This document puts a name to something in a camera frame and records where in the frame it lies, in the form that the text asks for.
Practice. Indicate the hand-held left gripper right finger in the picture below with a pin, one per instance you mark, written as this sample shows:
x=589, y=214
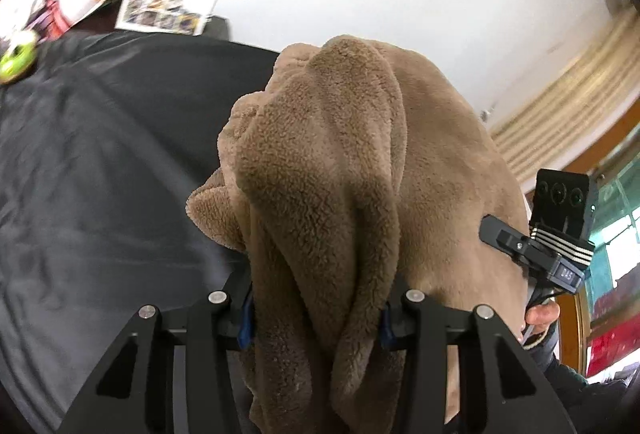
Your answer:
x=386, y=331

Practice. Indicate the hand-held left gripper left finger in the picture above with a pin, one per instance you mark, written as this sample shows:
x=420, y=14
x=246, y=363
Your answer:
x=244, y=326

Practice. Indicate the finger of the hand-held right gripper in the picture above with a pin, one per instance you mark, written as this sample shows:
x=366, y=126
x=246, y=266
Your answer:
x=500, y=234

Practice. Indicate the brown fleece towel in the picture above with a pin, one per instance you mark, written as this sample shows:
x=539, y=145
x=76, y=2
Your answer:
x=350, y=174

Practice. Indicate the person's right forearm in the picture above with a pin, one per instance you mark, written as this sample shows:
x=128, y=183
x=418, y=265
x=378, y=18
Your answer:
x=575, y=389

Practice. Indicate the person's right hand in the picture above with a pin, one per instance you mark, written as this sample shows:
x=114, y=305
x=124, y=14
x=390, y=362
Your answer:
x=542, y=316

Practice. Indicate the black bed sheet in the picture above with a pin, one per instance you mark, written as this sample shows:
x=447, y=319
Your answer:
x=110, y=164

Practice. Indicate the green toy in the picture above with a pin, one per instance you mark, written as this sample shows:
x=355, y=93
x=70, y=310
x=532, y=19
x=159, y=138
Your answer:
x=17, y=59

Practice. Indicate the wooden window frame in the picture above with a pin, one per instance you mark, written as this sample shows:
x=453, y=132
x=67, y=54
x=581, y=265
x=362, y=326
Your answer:
x=580, y=314

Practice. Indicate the photo collage frame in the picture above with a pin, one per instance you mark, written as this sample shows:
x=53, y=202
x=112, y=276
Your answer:
x=162, y=10

